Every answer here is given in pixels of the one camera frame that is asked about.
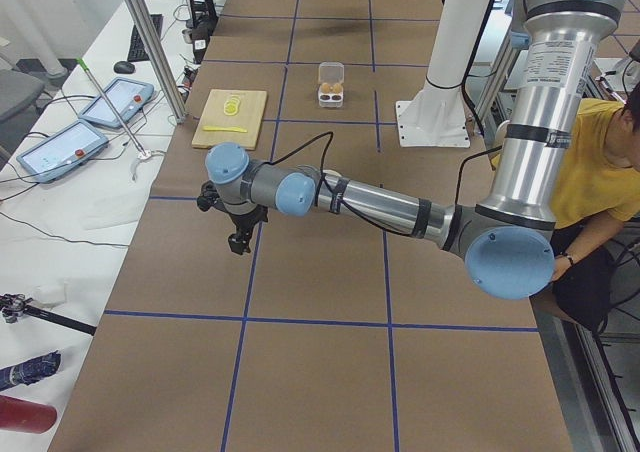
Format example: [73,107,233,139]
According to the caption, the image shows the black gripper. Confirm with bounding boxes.
[228,205,268,255]

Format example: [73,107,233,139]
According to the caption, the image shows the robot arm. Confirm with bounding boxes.
[197,0,625,299]

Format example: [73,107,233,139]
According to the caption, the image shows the clear plastic egg box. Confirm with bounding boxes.
[317,61,345,108]

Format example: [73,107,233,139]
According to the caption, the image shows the yellow plastic knife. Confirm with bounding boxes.
[202,125,248,133]

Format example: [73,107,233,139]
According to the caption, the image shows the wooden cutting board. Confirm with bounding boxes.
[191,89,267,150]

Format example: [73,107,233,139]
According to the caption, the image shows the far teach pendant tablet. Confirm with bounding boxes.
[79,77,155,129]

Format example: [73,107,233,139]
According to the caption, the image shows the teach pendant tablet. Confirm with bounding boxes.
[17,119,108,184]
[79,77,155,129]

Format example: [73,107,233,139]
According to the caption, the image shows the near teach pendant tablet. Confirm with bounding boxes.
[17,119,108,184]

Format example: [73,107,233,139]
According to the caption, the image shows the black computer mouse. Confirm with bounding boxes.
[113,61,136,75]

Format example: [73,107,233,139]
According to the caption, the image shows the black keyboard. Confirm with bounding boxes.
[126,13,165,63]

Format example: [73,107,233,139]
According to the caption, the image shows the black tripod stick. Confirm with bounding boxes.
[1,294,96,336]

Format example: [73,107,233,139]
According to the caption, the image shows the folded blue umbrella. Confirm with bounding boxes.
[0,351,61,391]

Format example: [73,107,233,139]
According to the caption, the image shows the red cylinder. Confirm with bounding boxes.
[1,396,58,434]

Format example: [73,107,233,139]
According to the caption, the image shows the person in yellow shirt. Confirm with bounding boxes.
[489,41,640,333]

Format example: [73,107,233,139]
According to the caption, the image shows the grabber stick green handle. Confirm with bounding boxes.
[76,58,164,181]

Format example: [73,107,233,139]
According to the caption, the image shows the aluminium frame post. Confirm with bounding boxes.
[124,0,186,124]

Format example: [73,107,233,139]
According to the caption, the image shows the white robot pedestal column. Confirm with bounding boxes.
[424,0,494,105]

